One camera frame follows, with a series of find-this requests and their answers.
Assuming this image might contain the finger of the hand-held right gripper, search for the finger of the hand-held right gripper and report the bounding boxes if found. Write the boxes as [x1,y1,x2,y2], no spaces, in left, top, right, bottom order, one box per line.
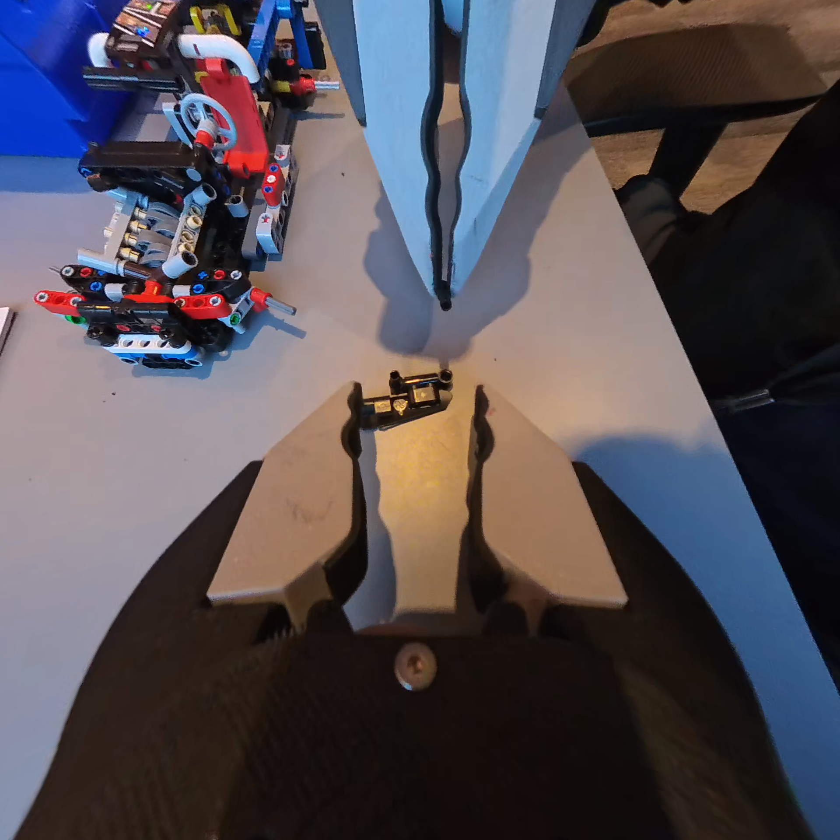
[314,0,444,298]
[448,0,596,299]

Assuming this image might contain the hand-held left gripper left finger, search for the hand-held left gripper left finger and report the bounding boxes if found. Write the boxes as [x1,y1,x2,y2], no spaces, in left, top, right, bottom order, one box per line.
[205,382,370,632]

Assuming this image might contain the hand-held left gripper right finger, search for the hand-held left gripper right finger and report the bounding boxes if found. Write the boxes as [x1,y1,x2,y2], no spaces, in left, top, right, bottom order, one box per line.
[466,384,629,632]

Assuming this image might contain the black toy brick assembly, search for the black toy brick assembly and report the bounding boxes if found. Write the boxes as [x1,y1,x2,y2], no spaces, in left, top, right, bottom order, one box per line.
[357,369,455,432]

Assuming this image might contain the grey desk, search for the grey desk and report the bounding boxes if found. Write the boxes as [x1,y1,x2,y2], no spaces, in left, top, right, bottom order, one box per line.
[0,0,840,840]

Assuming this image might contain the black chair base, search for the black chair base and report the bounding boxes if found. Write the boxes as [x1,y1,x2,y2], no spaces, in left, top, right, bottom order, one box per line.
[564,23,829,217]

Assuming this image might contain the person's grey shoe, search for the person's grey shoe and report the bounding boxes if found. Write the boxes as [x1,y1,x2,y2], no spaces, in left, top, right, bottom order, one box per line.
[616,174,690,266]

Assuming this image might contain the toy brick car model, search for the toy brick car model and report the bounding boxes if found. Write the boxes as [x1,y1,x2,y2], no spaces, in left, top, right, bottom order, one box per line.
[33,0,343,377]

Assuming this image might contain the blue plastic bin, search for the blue plastic bin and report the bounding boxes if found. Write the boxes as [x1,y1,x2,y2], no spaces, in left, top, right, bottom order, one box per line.
[0,0,135,159]

